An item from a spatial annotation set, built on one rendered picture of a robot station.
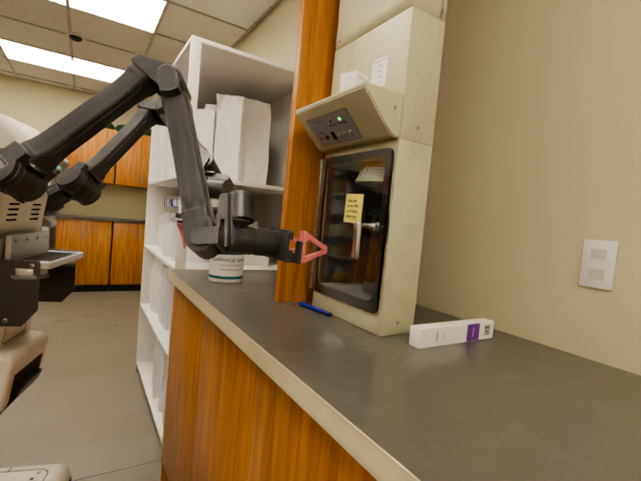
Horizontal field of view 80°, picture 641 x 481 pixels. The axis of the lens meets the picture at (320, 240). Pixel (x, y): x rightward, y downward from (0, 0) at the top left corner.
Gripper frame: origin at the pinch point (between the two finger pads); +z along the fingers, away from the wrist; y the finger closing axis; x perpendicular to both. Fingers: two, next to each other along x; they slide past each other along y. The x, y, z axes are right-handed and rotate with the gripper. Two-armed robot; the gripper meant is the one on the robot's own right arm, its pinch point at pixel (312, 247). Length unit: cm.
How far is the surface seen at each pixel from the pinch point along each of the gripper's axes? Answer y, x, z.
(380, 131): -4.8, -28.9, 11.5
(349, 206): 8.4, -11.9, 14.9
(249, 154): 131, -45, 29
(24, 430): 163, 113, -59
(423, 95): -7.8, -39.2, 20.7
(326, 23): 28, -69, 12
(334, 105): 5.5, -35.3, 4.5
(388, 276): -6.5, 4.5, 18.1
